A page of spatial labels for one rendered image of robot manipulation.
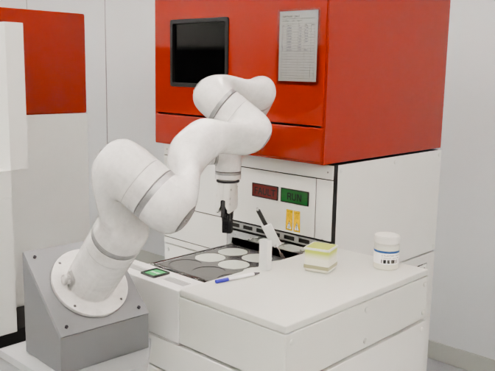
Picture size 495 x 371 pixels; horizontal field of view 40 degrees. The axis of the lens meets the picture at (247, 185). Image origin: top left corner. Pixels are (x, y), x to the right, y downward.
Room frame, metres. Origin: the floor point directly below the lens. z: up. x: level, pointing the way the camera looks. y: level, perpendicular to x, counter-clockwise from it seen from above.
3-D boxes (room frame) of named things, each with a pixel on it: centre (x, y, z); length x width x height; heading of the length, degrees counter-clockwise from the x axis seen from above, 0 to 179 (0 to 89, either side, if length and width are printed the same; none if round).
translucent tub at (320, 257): (1.81, -0.21, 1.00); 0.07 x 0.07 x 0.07; 63
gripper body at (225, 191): (2.14, 0.06, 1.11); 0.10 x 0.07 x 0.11; 164
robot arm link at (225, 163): (2.14, 0.07, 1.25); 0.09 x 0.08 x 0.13; 108
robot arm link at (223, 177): (2.14, 0.06, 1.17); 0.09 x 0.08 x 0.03; 164
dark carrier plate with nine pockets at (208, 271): (2.06, 0.04, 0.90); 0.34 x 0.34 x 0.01; 47
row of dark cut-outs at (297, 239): (2.22, -0.10, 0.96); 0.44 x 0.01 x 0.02; 47
